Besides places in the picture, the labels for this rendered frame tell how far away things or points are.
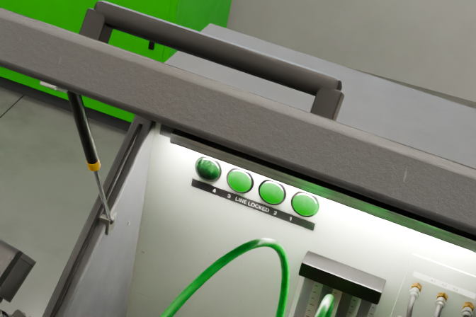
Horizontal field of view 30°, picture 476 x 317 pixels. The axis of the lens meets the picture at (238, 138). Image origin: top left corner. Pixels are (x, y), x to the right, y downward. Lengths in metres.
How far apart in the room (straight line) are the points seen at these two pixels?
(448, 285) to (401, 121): 0.30
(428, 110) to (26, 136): 2.75
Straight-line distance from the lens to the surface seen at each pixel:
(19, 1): 4.24
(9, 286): 1.11
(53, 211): 3.70
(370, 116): 1.58
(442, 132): 1.60
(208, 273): 1.28
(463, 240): 1.46
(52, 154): 4.05
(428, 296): 1.56
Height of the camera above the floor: 2.22
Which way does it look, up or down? 30 degrees down
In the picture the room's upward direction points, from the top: 12 degrees clockwise
